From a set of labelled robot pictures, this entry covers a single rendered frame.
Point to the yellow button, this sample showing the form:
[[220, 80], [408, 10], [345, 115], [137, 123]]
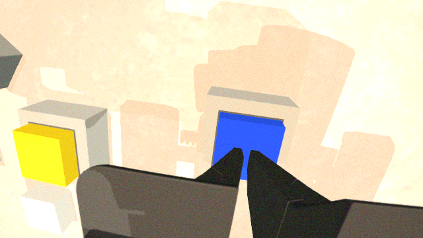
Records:
[[58, 140]]

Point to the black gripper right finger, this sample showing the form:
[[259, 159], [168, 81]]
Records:
[[281, 206]]

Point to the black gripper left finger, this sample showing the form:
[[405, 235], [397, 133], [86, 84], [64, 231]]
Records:
[[144, 204]]

